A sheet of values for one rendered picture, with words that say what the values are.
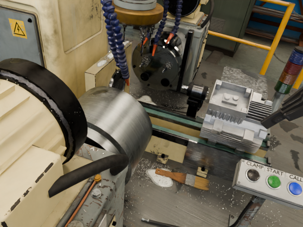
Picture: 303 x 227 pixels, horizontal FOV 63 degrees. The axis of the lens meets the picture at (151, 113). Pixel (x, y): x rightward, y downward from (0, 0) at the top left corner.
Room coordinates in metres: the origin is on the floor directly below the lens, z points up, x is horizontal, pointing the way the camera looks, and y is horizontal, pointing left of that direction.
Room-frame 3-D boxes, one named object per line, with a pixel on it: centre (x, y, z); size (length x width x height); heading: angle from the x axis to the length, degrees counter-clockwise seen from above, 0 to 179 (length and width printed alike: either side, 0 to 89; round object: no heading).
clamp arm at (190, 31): (0.89, -0.10, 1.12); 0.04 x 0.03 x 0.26; 75
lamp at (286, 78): (0.95, -0.54, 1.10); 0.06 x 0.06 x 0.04
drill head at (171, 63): (1.11, -0.03, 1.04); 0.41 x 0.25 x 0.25; 165
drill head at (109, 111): (0.45, 0.15, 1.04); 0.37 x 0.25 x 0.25; 165
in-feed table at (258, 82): (1.20, -0.47, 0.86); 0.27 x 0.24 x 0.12; 165
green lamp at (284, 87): (0.95, -0.54, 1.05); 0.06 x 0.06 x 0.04
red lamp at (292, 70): (0.95, -0.54, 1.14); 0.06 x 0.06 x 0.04
